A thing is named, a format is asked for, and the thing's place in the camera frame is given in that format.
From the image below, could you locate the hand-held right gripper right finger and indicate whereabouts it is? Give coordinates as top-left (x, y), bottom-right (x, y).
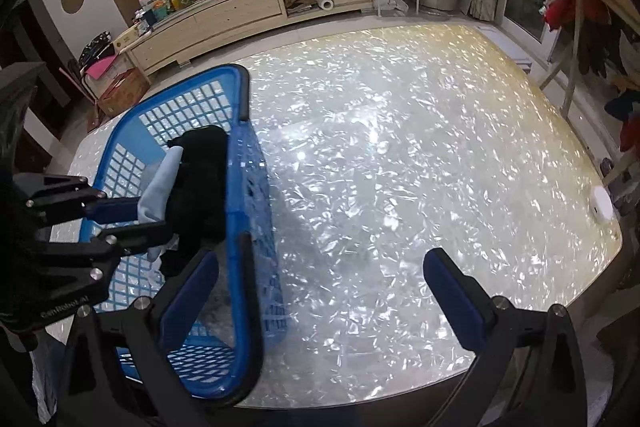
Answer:
top-left (422, 248), bottom-right (609, 427)

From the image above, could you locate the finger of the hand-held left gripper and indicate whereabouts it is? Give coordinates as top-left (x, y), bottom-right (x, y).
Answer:
top-left (34, 221), bottom-right (174, 304)
top-left (12, 174), bottom-right (144, 229)

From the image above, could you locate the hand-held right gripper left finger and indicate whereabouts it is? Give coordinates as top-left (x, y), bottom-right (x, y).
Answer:
top-left (65, 247), bottom-right (224, 427)

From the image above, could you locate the light blue cloth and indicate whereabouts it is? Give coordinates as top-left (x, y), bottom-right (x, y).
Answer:
top-left (137, 146), bottom-right (184, 261)

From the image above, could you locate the black cloth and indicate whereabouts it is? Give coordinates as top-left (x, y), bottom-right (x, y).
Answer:
top-left (159, 125), bottom-right (231, 279)

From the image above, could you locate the blue plastic laundry basket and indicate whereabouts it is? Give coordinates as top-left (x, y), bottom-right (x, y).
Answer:
top-left (47, 63), bottom-right (290, 409)

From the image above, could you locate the printed cardboard box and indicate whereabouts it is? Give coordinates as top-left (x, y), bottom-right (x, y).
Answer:
top-left (97, 67), bottom-right (151, 118)

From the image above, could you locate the pink folder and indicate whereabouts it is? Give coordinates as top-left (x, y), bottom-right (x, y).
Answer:
top-left (84, 56), bottom-right (119, 78)

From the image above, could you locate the black dotted bag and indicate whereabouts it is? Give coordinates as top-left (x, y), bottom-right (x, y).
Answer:
top-left (79, 31), bottom-right (117, 64)

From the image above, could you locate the beige flat box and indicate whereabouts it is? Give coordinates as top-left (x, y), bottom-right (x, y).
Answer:
top-left (113, 29), bottom-right (139, 51)

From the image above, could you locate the white round device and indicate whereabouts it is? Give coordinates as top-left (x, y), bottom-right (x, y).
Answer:
top-left (589, 186), bottom-right (615, 222)

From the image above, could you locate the cream low cabinet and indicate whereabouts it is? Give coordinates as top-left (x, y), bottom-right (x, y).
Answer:
top-left (114, 0), bottom-right (376, 78)

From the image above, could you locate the white plastic bag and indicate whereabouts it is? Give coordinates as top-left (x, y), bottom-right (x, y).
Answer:
top-left (374, 0), bottom-right (411, 16)

